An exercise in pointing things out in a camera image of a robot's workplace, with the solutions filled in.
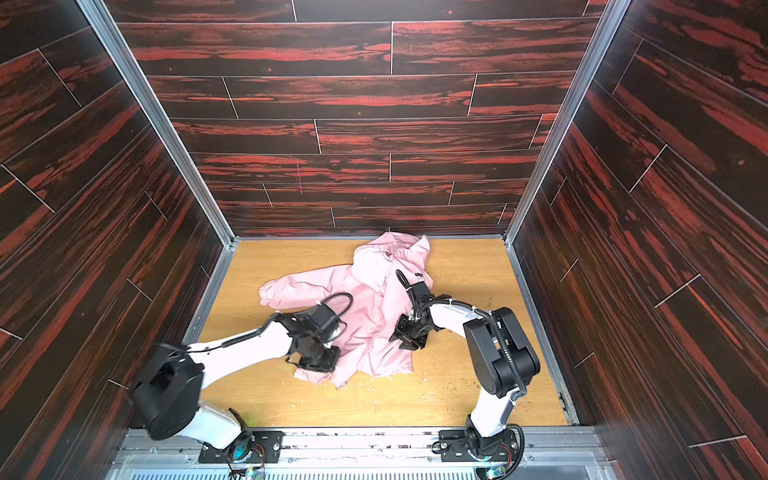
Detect pink zip jacket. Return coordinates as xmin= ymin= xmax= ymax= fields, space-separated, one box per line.
xmin=259 ymin=232 xmax=433 ymax=388

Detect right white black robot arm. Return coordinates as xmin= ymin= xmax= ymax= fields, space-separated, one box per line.
xmin=390 ymin=295 xmax=541 ymax=457

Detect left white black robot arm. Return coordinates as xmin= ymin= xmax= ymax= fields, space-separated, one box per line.
xmin=129 ymin=305 xmax=343 ymax=450

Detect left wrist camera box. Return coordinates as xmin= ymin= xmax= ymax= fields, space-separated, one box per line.
xmin=310 ymin=303 xmax=341 ymax=336

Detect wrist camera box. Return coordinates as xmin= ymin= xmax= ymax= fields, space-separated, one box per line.
xmin=310 ymin=303 xmax=341 ymax=336
xmin=406 ymin=281 xmax=434 ymax=309

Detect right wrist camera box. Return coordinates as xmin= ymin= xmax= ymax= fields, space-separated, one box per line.
xmin=406 ymin=281 xmax=434 ymax=309

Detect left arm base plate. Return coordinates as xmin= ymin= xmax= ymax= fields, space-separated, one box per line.
xmin=198 ymin=430 xmax=284 ymax=466

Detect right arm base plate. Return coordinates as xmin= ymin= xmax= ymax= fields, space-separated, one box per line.
xmin=431 ymin=428 xmax=521 ymax=463

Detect aluminium front rail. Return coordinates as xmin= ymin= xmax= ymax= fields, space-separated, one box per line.
xmin=107 ymin=426 xmax=620 ymax=479

